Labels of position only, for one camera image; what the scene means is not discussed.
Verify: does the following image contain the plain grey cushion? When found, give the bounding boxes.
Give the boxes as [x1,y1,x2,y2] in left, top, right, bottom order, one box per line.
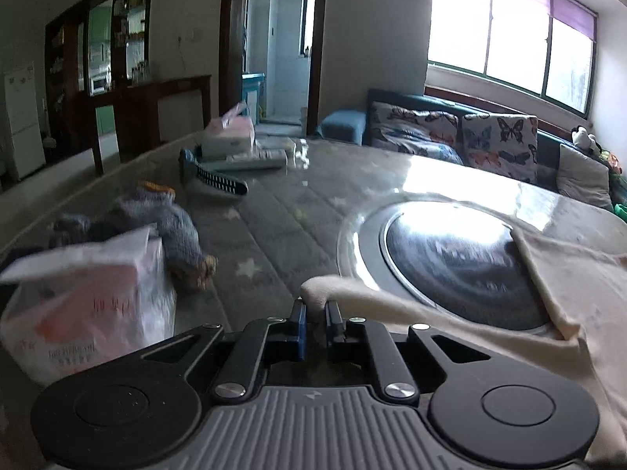
[556,143,614,212]

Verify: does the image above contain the window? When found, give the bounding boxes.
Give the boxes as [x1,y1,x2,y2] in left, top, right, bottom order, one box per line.
[427,0,599,115]

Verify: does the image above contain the black induction cooktop disc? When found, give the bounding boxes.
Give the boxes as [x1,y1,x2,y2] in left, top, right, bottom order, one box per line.
[340,200,564,332]

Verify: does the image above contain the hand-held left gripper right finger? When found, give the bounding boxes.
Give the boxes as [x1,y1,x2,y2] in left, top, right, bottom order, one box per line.
[325,300,491,406]

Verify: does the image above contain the dark wooden sideboard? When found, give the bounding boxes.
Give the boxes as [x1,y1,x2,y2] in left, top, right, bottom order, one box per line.
[91,74,212,175]

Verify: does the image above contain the butterfly print cushion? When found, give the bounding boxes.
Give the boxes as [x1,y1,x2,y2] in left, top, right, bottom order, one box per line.
[460,114,539,185]
[368,101,464,166]

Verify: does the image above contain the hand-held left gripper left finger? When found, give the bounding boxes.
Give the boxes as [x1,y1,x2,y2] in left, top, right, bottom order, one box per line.
[141,300,308,399]

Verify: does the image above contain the black white plush toy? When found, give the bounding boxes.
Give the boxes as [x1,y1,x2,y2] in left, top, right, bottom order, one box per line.
[571,126,602,154]

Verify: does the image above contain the blue stool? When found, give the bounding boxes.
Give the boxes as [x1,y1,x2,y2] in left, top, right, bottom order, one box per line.
[321,110,367,146]

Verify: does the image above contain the dark sofa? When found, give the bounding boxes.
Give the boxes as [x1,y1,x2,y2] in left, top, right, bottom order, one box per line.
[365,89,627,213]

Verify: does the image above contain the white refrigerator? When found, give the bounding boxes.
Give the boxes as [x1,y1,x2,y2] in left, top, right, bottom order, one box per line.
[4,62,47,181]

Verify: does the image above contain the white microwave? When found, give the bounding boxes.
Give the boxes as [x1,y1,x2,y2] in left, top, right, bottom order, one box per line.
[89,70,111,97]

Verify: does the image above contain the blue white washbasin cabinet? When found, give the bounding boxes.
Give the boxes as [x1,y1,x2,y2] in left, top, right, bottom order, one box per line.
[242,72,266,121]

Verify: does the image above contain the pink tissue pack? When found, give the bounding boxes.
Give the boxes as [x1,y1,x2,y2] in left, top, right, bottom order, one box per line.
[202,102,256,159]

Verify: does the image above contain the clear plastic packet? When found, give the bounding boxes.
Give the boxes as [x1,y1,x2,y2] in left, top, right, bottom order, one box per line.
[255,136,310,168]

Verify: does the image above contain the white remote control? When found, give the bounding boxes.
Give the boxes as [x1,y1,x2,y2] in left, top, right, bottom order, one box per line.
[201,148,290,173]

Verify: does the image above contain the grey knitted stuffed toy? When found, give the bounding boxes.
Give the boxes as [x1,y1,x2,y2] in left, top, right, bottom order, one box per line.
[49,181,219,291]

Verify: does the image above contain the blue black striped comb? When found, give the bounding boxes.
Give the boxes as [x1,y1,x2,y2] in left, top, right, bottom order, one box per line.
[179,148,249,199]

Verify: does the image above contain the white plastic bag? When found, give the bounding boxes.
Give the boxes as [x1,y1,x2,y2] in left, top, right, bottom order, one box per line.
[0,225,177,387]

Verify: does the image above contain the dark wooden shelf cabinet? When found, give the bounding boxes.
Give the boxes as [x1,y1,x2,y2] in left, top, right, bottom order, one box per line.
[44,0,158,157]

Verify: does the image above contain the cream cloth garment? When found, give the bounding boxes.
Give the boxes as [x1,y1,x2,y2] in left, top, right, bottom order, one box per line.
[300,228,627,466]

